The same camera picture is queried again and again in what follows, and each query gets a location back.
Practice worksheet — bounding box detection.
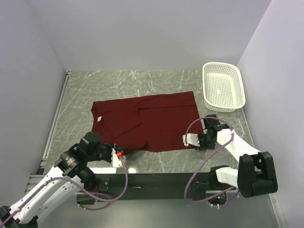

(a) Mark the dark red t-shirt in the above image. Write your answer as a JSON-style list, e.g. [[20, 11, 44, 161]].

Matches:
[[91, 91, 203, 154]]

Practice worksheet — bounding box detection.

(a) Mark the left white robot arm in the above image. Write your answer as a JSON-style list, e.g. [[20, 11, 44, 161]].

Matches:
[[0, 132, 127, 228]]

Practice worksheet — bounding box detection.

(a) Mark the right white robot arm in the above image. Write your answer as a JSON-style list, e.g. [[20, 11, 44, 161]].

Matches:
[[196, 114, 278, 198]]

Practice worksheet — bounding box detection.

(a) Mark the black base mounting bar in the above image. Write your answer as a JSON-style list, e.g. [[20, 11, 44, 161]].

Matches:
[[84, 172, 230, 200]]

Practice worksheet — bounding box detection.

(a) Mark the white perforated plastic basket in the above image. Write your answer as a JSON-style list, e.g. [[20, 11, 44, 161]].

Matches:
[[202, 62, 246, 113]]

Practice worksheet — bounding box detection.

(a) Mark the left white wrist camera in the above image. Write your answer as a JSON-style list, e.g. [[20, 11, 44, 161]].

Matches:
[[111, 148, 125, 168]]

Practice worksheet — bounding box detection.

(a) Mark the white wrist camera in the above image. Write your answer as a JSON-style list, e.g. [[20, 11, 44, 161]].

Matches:
[[111, 148, 125, 168], [182, 133, 200, 147]]

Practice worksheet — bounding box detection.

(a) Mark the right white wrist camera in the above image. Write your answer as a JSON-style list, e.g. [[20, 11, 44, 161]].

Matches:
[[182, 133, 200, 147]]

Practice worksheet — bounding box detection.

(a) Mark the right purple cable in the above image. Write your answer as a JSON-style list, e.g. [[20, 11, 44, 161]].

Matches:
[[184, 117, 240, 210]]

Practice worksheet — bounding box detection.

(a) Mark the purple cable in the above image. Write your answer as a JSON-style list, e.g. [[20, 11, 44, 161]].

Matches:
[[0, 156, 130, 221], [184, 117, 240, 210]]

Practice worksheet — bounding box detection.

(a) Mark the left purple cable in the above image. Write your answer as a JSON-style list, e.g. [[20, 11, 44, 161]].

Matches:
[[0, 156, 130, 221]]

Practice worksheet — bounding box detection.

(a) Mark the aluminium frame rail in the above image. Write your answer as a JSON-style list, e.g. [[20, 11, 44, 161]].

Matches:
[[25, 71, 71, 194]]

